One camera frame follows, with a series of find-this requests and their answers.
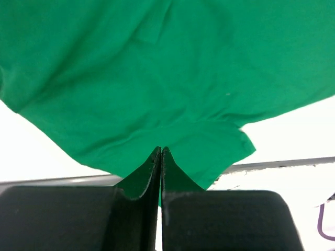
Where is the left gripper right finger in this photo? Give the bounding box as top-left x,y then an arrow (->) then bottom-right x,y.
161,148 -> 303,251

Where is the green t shirt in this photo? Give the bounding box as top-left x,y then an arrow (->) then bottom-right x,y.
1,1 -> 334,189

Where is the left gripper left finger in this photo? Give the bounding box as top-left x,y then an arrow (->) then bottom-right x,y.
1,147 -> 161,250

